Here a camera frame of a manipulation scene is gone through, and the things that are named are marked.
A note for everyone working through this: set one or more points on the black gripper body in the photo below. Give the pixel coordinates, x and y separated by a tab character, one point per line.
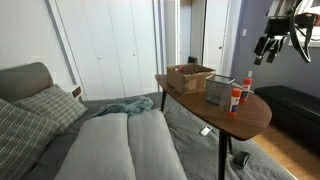
277	27

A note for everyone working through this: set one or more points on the white and wood nightstand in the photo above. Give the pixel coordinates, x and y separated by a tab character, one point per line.
76	91

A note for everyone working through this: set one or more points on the dark wooden side table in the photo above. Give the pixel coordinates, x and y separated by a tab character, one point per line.
243	118

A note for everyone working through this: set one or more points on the small black device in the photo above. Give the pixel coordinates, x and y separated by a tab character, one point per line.
241	159

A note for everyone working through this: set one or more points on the teal crumpled blanket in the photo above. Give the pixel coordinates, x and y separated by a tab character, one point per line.
130	106

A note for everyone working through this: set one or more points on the white closet door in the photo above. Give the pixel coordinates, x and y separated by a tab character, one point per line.
90	46
136	46

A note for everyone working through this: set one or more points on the grey wrist mount plate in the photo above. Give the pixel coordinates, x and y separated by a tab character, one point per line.
280	8

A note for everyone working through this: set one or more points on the brown cardboard box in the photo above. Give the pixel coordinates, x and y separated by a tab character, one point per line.
186	83

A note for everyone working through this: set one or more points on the grey upholstered headboard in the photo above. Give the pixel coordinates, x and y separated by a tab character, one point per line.
23	80

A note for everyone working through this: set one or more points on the white remote control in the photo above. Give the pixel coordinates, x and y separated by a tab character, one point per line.
205	130

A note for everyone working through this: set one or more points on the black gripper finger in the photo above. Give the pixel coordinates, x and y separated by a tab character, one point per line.
260	50
273	48

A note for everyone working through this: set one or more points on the grey plaid pillow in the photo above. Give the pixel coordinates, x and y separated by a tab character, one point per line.
53	105

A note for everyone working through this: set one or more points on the black bench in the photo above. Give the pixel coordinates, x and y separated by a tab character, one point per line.
293	106

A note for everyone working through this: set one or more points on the white light switch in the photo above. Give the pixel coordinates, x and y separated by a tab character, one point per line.
244	32

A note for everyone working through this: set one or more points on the small red object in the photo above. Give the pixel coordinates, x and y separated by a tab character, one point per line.
180	68

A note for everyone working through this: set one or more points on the grey dashed pattern pillow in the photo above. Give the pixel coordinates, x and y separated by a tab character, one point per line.
20	140

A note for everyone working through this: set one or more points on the orange capped glue stick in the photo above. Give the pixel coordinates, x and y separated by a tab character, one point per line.
246	90
234	103

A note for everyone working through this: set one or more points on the white room door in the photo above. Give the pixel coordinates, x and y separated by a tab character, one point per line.
215	33

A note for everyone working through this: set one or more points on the plain light grey pillow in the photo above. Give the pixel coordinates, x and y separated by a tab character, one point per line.
150	146
100	150

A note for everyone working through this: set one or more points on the white wall outlet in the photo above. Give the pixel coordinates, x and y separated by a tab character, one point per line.
250	73

